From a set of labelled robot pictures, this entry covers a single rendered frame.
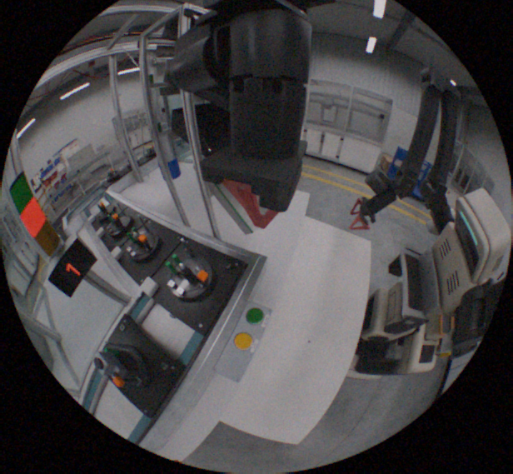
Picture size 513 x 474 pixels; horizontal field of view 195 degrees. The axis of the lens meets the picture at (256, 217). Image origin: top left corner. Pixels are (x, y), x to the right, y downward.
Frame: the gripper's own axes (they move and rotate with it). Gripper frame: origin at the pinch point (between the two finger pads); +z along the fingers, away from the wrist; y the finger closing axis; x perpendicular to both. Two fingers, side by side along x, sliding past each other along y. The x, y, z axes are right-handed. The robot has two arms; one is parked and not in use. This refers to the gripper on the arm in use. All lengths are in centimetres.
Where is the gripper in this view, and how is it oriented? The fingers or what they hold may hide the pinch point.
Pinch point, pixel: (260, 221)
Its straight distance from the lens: 18.4
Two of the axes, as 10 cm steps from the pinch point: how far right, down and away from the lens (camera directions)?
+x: 9.2, 2.9, -2.6
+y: -3.9, 6.4, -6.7
